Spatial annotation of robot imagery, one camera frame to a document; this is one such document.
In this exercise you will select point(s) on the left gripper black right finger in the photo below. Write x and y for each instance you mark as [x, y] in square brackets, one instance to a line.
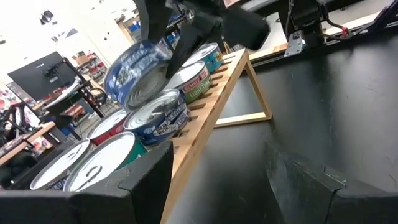
[326, 202]

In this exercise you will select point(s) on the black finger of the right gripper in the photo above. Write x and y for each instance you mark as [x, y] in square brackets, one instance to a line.
[186, 43]
[154, 18]

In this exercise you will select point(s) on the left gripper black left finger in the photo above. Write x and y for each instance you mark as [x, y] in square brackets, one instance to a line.
[93, 205]

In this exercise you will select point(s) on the silver lid can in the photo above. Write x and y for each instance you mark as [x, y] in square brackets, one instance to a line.
[59, 165]
[133, 68]

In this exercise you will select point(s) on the background black robot arm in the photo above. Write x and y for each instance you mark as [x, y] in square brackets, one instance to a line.
[15, 118]

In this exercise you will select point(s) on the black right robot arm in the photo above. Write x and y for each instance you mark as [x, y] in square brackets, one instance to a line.
[304, 15]

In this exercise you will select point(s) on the storage shelf rack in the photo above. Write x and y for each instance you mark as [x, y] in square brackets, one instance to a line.
[133, 26]
[93, 68]

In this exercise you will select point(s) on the wooden slatted shelf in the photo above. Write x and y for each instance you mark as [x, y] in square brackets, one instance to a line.
[199, 124]

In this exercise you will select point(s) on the cardboard box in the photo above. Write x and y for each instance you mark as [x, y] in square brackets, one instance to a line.
[81, 59]

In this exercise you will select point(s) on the wooden workbench grey legs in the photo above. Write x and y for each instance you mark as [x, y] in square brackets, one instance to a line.
[31, 137]

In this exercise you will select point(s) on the black standing desk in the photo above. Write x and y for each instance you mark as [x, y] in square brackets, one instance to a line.
[68, 105]

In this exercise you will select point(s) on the black ceiling spot lamp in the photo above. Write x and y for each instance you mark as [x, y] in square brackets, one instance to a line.
[46, 17]

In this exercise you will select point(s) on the black monitor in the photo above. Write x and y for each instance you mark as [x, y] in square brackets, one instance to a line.
[40, 77]

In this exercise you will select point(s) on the floral hanging cloth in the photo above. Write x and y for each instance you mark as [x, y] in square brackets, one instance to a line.
[7, 98]

